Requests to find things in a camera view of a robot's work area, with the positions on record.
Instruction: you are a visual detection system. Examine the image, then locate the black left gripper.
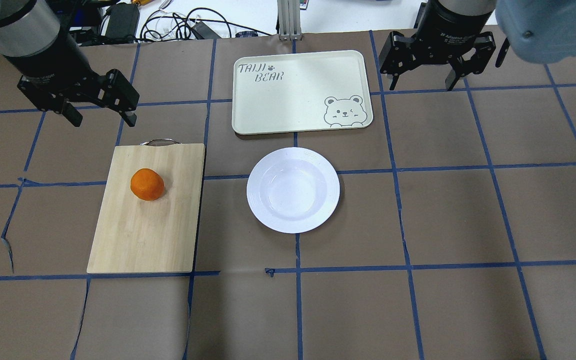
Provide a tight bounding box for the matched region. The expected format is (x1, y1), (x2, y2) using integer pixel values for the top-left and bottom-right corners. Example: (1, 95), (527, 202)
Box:
(6, 39), (140, 128)

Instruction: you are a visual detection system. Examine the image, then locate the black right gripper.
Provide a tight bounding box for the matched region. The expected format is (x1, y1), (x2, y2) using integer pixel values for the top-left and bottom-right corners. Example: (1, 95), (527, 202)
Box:
(379, 2), (496, 91)

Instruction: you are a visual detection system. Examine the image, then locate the orange fruit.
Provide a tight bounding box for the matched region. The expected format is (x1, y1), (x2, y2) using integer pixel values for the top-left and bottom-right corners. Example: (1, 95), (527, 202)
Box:
(129, 168), (166, 201)

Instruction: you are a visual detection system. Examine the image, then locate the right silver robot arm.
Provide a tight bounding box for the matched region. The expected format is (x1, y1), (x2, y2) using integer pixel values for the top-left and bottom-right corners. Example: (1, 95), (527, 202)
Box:
(378, 0), (576, 91)

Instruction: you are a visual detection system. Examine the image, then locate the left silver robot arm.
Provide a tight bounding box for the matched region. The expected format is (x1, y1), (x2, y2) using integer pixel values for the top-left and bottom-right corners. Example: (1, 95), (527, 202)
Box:
(0, 0), (140, 127)

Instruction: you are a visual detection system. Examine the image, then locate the cream bear tray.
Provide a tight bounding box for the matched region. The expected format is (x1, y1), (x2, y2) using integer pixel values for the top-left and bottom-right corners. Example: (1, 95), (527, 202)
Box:
(231, 50), (374, 136)

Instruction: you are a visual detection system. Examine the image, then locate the black power brick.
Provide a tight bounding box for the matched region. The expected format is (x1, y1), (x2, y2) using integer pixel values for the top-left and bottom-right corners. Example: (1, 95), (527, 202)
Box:
(103, 3), (140, 44)

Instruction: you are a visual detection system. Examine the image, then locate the wooden cutting board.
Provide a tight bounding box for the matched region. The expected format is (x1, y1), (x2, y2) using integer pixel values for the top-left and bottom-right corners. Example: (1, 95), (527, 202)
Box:
(86, 143), (206, 274)

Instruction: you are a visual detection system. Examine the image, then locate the white round plate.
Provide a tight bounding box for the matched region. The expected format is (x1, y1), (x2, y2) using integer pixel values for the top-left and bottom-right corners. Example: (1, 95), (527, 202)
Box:
(246, 146), (341, 234)

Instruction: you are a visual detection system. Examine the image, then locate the aluminium frame post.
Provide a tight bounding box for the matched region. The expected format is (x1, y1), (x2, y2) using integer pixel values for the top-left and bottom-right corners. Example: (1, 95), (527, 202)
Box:
(277, 0), (303, 41)

